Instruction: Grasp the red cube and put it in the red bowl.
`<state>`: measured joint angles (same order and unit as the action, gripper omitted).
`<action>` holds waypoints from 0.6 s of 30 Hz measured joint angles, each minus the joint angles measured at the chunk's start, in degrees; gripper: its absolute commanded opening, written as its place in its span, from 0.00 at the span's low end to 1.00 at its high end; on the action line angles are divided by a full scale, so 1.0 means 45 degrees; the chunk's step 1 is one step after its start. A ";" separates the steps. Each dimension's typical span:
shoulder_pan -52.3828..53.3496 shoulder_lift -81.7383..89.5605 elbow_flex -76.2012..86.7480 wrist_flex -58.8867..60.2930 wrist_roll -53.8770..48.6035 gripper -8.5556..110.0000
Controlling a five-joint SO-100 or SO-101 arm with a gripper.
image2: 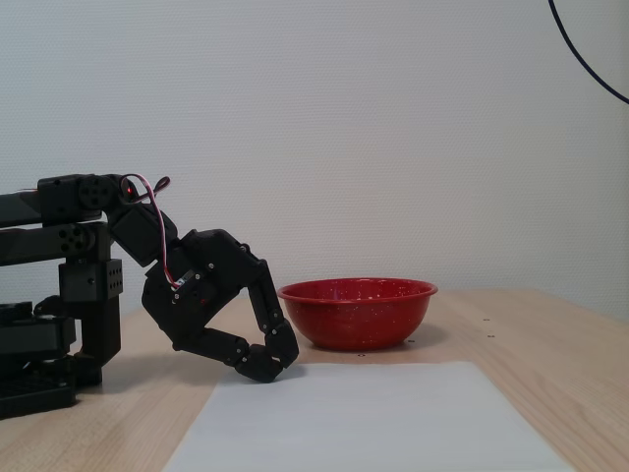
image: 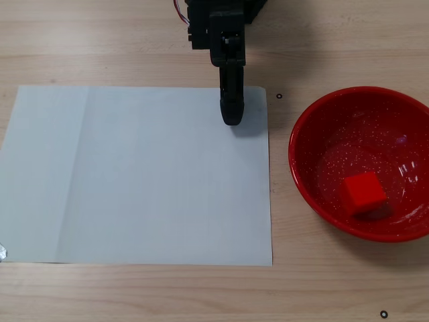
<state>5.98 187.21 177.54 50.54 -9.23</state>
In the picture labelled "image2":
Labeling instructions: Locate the black hanging cable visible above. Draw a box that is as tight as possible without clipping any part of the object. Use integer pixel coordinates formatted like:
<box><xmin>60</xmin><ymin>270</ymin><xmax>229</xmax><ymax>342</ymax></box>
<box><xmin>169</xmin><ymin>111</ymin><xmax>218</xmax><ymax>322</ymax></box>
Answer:
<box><xmin>547</xmin><ymin>0</ymin><xmax>629</xmax><ymax>105</ymax></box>

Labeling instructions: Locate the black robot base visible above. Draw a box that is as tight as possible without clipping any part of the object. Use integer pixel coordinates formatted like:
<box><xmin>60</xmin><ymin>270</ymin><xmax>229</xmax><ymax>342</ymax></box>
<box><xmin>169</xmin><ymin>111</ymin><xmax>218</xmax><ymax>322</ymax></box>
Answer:
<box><xmin>0</xmin><ymin>302</ymin><xmax>79</xmax><ymax>421</ymax></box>

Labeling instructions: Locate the red white black gripper wire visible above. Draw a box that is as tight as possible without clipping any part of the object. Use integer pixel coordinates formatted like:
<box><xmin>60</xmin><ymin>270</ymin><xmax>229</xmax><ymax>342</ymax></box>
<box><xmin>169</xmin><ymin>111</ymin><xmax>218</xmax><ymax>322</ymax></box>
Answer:
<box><xmin>119</xmin><ymin>171</ymin><xmax>187</xmax><ymax>289</ymax></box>

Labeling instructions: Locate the white paper sheet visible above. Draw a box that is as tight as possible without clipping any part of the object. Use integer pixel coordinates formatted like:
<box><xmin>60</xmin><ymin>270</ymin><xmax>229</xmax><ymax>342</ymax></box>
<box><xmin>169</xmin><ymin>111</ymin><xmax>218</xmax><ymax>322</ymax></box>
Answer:
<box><xmin>161</xmin><ymin>361</ymin><xmax>577</xmax><ymax>472</ymax></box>

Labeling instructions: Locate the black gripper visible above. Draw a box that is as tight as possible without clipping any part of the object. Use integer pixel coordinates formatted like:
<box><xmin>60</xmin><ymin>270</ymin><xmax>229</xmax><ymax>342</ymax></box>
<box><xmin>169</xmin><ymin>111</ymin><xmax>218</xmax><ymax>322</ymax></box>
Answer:
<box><xmin>141</xmin><ymin>228</ymin><xmax>300</xmax><ymax>384</ymax></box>

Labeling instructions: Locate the red speckled bowl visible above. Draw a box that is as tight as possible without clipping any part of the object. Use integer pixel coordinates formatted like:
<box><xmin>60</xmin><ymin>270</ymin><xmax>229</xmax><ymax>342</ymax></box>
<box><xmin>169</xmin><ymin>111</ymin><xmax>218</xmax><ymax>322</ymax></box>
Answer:
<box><xmin>276</xmin><ymin>277</ymin><xmax>439</xmax><ymax>352</ymax></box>

